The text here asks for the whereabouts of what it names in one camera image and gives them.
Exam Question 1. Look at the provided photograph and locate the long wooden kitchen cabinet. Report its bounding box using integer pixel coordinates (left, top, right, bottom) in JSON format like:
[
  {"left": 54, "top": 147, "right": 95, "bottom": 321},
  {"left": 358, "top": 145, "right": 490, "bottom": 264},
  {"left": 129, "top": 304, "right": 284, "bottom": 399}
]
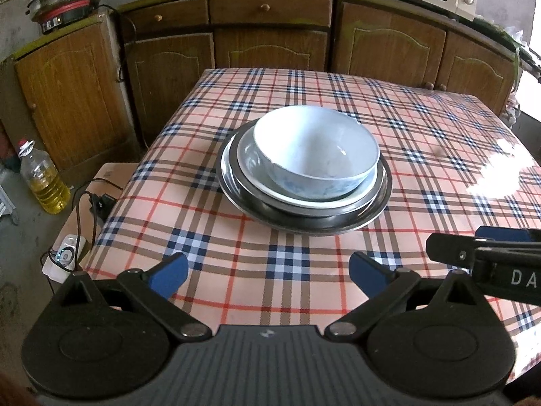
[{"left": 114, "top": 0, "right": 533, "bottom": 149}]

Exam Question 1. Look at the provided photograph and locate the white metal rack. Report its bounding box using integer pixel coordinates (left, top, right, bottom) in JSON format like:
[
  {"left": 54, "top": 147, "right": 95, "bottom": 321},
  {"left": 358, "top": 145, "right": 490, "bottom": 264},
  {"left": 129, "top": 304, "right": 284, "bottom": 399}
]
[{"left": 0, "top": 173, "right": 20, "bottom": 225}]

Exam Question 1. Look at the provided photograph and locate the pink plastic bag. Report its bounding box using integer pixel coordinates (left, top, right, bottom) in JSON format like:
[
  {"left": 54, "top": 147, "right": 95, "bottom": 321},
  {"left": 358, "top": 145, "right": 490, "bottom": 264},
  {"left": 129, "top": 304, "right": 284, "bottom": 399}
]
[{"left": 503, "top": 93, "right": 523, "bottom": 128}]

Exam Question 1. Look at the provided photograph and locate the white power strip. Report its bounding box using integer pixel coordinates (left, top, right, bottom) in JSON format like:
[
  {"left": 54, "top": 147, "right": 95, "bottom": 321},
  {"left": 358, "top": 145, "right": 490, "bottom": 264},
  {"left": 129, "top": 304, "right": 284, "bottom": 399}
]
[{"left": 41, "top": 234, "right": 91, "bottom": 282}]

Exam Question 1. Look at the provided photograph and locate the black floor cable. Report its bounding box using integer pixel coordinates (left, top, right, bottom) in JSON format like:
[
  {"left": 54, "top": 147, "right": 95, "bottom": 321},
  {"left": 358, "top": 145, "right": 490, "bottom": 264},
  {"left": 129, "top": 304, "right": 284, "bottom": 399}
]
[{"left": 40, "top": 178, "right": 127, "bottom": 297}]

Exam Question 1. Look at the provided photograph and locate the plaid tablecloth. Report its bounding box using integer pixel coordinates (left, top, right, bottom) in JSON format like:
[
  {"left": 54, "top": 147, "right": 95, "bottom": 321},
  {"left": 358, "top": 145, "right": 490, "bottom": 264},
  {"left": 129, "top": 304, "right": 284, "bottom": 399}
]
[{"left": 82, "top": 68, "right": 541, "bottom": 390}]

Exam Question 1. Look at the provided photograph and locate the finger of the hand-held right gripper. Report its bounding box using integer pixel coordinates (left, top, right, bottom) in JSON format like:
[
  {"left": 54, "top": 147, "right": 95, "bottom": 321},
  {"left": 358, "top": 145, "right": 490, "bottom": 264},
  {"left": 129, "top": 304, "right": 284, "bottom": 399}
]
[
  {"left": 475, "top": 226, "right": 541, "bottom": 244},
  {"left": 426, "top": 232, "right": 541, "bottom": 270}
]

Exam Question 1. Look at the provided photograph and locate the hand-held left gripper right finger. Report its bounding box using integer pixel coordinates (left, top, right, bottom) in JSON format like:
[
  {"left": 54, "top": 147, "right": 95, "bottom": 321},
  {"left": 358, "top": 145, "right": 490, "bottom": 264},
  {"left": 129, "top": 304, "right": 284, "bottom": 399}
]
[{"left": 327, "top": 251, "right": 493, "bottom": 341}]

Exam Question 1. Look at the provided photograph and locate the large steel plate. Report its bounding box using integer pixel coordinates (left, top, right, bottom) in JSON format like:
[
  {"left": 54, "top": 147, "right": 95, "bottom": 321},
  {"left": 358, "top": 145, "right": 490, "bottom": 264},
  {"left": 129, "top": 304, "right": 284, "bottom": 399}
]
[{"left": 217, "top": 118, "right": 393, "bottom": 234}]

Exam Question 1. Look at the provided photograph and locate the red black induction cooker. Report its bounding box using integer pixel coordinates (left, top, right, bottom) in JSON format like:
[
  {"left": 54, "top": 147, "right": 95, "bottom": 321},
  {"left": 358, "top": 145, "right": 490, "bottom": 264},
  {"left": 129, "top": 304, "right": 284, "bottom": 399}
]
[{"left": 31, "top": 0, "right": 100, "bottom": 35}]

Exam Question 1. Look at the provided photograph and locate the small wooden cabinet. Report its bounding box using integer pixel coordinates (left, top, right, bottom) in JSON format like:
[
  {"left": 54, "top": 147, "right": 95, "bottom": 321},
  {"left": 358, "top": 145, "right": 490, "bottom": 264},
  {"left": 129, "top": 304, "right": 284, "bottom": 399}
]
[{"left": 10, "top": 10, "right": 142, "bottom": 178}]

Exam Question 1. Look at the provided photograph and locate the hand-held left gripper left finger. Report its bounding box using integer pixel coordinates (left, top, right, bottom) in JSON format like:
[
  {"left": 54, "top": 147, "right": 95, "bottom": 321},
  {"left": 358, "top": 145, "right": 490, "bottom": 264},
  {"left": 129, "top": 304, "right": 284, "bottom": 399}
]
[{"left": 46, "top": 252, "right": 212, "bottom": 341}]

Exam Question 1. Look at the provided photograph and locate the blue patterned white bowl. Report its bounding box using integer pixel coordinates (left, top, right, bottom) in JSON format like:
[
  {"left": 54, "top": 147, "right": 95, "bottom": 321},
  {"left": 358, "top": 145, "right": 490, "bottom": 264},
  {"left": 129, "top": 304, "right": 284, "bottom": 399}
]
[{"left": 253, "top": 106, "right": 380, "bottom": 201}]

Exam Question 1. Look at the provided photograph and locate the window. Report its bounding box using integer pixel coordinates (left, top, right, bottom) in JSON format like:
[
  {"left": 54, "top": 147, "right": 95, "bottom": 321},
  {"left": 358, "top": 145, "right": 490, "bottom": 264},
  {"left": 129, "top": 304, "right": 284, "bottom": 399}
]
[{"left": 522, "top": 68, "right": 541, "bottom": 119}]

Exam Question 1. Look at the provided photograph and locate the cooking oil bottle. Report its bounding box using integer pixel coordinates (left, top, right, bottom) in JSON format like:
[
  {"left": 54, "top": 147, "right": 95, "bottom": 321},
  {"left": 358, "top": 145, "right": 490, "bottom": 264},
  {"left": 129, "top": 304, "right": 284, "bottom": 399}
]
[{"left": 18, "top": 139, "right": 72, "bottom": 216}]

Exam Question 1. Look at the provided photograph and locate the wide plain white bowl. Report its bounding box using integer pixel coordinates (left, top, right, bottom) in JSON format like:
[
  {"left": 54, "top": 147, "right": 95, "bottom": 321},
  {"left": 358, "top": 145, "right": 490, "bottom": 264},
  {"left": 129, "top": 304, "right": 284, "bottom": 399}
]
[{"left": 237, "top": 135, "right": 377, "bottom": 209}]

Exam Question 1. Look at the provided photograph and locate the black cooker cable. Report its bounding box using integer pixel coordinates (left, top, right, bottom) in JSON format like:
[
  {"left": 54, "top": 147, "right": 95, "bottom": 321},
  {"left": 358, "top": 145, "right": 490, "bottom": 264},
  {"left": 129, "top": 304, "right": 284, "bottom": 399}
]
[{"left": 97, "top": 4, "right": 139, "bottom": 83}]

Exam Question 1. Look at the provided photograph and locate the black power adapter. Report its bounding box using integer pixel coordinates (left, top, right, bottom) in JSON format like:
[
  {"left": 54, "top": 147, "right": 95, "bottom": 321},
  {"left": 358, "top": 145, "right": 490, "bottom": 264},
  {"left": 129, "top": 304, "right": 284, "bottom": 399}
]
[{"left": 89, "top": 192, "right": 117, "bottom": 221}]

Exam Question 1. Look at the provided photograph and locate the small steel bowl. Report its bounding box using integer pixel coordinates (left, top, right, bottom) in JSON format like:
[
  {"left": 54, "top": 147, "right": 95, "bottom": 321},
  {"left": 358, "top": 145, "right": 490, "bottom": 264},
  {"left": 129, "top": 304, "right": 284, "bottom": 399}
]
[{"left": 228, "top": 129, "right": 386, "bottom": 219}]

